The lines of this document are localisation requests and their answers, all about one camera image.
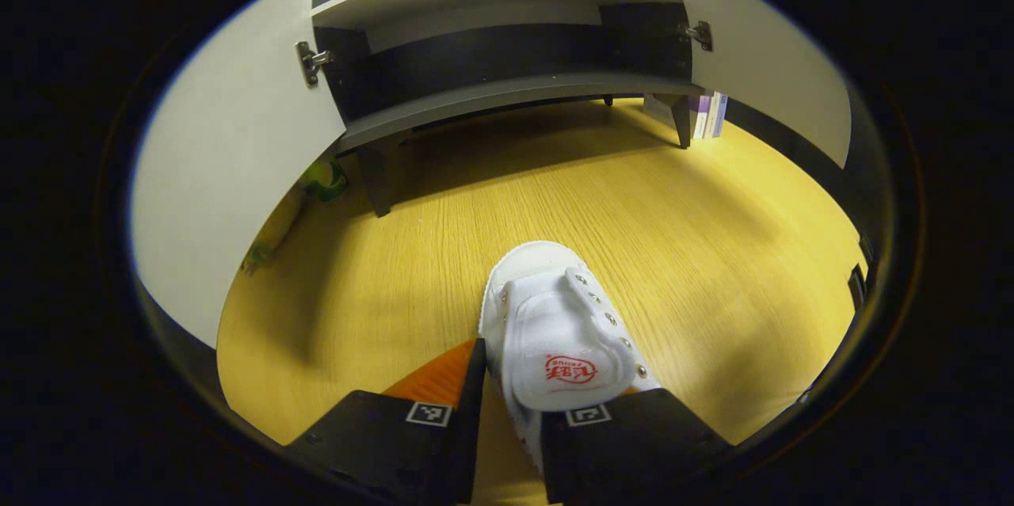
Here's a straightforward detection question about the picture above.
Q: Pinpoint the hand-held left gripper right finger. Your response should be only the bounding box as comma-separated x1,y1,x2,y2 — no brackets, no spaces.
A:
541,387,734,505

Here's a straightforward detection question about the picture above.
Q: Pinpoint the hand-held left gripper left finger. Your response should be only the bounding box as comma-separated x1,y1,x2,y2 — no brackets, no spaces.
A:
285,337,486,506

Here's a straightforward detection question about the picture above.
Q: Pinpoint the white shoe cabinet door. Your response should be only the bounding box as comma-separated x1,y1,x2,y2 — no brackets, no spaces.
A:
646,0,852,169
129,0,348,348

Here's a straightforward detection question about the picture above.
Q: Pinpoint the yellow and green plush toy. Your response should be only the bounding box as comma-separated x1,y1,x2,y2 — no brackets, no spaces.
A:
242,158,349,276

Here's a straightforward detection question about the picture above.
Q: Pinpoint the white canvas shoe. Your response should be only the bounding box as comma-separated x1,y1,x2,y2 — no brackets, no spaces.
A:
478,241,662,475

